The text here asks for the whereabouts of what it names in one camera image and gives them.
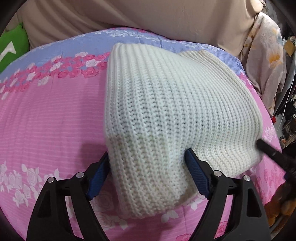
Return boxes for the white red navy knit sweater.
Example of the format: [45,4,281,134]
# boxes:
[104,43,263,218]

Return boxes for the person's right hand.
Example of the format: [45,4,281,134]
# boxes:
[264,194,295,230]

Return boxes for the pink floral bed sheet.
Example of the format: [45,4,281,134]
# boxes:
[1,28,285,240]

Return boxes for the floral cream hanging cloth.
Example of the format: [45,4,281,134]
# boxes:
[240,12,287,115]

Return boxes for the yellow paper tag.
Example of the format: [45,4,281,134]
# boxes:
[284,40,295,57]

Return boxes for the beige draped curtain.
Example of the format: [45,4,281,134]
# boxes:
[11,1,263,56]

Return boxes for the green plush pillow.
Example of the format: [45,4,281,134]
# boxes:
[0,24,30,72]

